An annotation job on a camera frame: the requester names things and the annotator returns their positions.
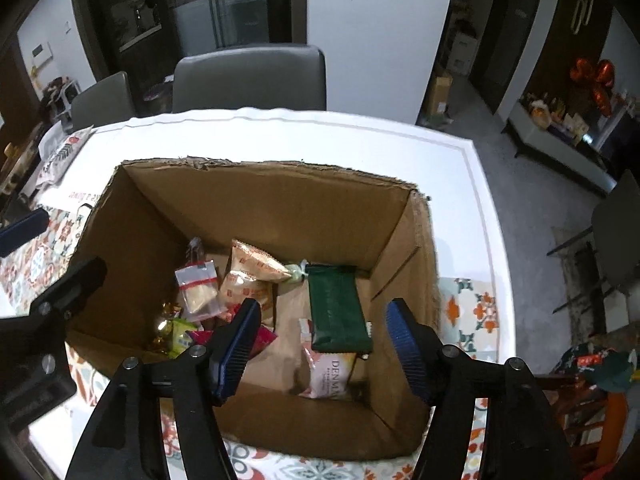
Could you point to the orange wooden chair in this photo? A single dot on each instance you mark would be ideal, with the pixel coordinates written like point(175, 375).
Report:
point(615, 425)

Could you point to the brown cardboard box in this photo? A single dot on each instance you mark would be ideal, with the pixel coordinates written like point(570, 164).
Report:
point(250, 210)

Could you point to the clear red-striped zip bag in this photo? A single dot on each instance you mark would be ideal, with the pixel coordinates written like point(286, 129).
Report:
point(197, 292)

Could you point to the wide grey dining chair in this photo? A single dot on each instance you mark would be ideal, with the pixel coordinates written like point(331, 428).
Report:
point(250, 77)

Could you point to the white storage box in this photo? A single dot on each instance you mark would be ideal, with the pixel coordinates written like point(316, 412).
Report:
point(461, 55)

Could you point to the glass sliding door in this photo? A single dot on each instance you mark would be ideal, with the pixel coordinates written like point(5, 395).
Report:
point(225, 5)

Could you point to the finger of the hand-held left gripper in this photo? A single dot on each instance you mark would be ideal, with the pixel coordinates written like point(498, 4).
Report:
point(70, 285)
point(22, 232)

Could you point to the gold wrapped candy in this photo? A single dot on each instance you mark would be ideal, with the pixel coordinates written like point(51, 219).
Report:
point(162, 327)

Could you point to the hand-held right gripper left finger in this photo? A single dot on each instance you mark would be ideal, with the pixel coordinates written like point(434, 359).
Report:
point(237, 352)

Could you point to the pink white snack packet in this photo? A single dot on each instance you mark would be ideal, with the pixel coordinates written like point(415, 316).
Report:
point(327, 372)

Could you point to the white low sideboard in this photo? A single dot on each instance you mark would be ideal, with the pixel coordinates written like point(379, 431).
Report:
point(560, 150)

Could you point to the beige snack packet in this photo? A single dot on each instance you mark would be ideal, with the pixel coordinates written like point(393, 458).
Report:
point(257, 262)
point(245, 292)

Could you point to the pale green wrapped candy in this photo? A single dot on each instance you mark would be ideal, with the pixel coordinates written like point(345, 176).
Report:
point(296, 272)

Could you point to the tall cardboard carton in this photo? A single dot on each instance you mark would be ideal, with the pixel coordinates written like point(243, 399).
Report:
point(437, 97)

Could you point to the pile of gift packages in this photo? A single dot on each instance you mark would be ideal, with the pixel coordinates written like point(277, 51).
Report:
point(555, 115)

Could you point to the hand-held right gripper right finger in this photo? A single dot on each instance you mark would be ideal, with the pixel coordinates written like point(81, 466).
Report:
point(407, 352)

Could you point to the red snack packet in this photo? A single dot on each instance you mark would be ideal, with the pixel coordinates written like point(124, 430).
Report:
point(264, 341)

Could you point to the white patterned snack bag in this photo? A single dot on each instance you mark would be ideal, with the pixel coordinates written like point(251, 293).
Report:
point(62, 157)

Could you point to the narrow grey dining chair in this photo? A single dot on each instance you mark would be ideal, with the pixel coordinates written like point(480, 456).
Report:
point(102, 102)

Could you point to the dark double entry door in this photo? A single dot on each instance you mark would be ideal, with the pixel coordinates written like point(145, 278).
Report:
point(560, 55)

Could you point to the round metal bin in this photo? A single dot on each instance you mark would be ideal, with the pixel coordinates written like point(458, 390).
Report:
point(157, 96)

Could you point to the small white shelf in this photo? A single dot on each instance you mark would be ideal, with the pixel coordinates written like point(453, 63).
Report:
point(62, 100)

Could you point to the dark green snack packet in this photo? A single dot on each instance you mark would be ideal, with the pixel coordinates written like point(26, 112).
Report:
point(337, 310)

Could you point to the grey metal-legged chair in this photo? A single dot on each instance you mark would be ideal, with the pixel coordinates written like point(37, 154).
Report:
point(617, 230)

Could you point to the dark hallway door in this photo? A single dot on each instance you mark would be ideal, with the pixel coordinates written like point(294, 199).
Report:
point(500, 35)

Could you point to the yellow green snack packet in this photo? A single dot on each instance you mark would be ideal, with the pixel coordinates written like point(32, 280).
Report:
point(181, 337)

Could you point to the dark green cloth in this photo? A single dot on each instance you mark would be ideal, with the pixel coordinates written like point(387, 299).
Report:
point(600, 365)

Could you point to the floral patterned tablecloth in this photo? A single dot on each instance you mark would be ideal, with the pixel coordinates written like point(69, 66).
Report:
point(470, 310)

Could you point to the red foil balloon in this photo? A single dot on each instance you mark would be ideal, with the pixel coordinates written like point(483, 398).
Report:
point(595, 77)

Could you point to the white wall intercom panel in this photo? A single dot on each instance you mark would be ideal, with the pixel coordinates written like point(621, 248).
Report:
point(41, 55)

